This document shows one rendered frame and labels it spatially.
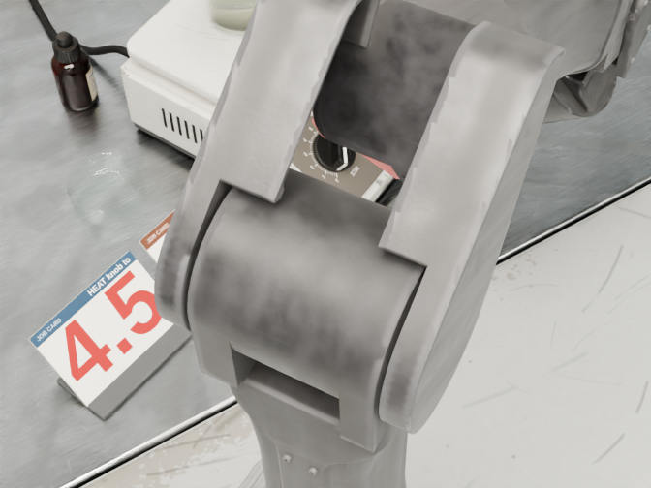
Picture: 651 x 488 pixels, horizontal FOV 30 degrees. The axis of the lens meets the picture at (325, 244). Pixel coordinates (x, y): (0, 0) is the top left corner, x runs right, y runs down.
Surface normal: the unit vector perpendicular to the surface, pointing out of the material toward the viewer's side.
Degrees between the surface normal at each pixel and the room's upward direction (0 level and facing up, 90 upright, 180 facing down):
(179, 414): 0
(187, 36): 0
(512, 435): 0
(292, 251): 17
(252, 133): 36
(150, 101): 90
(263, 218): 11
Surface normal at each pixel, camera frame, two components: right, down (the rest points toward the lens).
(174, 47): -0.01, -0.58
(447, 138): -0.29, -0.05
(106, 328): 0.48, -0.11
